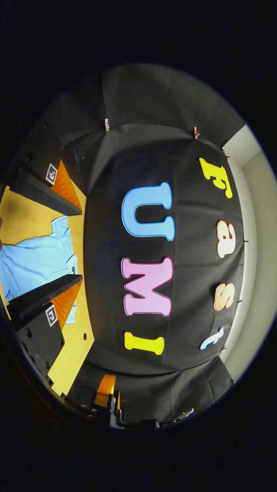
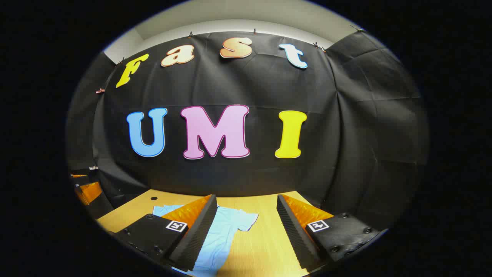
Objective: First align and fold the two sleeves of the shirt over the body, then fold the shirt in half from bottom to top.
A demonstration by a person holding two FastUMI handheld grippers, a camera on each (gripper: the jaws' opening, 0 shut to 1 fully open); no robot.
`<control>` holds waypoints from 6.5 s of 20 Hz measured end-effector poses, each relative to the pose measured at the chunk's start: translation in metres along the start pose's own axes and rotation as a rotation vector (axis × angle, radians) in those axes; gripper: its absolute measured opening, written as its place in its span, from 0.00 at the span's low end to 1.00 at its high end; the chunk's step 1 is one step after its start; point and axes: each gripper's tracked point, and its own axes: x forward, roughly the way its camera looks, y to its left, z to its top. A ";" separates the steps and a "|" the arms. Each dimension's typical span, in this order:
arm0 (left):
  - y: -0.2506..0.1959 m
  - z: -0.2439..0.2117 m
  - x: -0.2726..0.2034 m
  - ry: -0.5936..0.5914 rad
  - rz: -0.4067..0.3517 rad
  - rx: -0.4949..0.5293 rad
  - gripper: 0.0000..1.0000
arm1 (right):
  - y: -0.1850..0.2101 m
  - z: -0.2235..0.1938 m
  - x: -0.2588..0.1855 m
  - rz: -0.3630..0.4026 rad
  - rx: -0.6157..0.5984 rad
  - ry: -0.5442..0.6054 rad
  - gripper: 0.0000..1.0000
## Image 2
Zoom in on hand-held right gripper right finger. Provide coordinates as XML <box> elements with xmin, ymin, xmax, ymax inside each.
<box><xmin>276</xmin><ymin>194</ymin><xmax>389</xmax><ymax>272</ymax></box>

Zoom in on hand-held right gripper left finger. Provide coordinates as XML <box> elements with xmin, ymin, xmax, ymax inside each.
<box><xmin>113</xmin><ymin>194</ymin><xmax>218</xmax><ymax>272</ymax></box>

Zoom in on light blue T-shirt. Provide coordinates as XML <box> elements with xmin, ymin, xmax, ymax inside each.
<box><xmin>152</xmin><ymin>204</ymin><xmax>259</xmax><ymax>277</ymax></box>

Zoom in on black backdrop cloth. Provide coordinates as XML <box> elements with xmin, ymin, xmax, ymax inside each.
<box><xmin>66</xmin><ymin>29</ymin><xmax>429</xmax><ymax>231</ymax></box>

